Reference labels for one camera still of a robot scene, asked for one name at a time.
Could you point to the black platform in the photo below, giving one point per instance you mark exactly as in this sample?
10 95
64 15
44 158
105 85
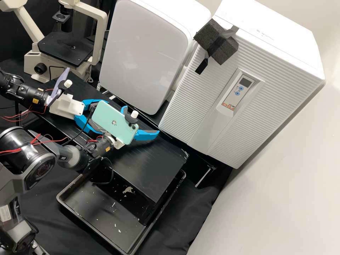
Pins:
148 164
152 120

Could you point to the white incubator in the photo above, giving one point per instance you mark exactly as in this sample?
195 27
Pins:
279 26

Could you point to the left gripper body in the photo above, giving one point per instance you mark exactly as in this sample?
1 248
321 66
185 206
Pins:
66 106

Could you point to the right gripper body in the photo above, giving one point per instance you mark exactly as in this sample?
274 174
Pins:
120 144

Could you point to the incubator door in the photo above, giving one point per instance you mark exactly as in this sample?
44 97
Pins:
212 111

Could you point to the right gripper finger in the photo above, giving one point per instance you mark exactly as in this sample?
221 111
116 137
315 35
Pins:
146 135
124 109

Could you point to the right wrist camera phone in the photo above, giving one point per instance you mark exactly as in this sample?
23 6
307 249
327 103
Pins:
114 122

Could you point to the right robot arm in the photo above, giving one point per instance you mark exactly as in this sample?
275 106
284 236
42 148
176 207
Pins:
24 156

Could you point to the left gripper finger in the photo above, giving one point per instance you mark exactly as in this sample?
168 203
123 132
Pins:
90 102
82 122

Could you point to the left wrist camera phone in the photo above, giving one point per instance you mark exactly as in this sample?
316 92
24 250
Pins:
57 90

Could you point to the white box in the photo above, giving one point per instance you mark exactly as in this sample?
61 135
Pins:
146 53

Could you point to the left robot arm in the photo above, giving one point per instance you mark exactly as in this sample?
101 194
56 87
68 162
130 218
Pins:
26 91

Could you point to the cream microscope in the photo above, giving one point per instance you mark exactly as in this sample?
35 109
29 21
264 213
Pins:
58 47

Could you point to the wrist camera phone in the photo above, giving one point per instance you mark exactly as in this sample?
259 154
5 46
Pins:
114 122
57 90

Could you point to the black tray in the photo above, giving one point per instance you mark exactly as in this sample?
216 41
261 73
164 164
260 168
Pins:
106 212

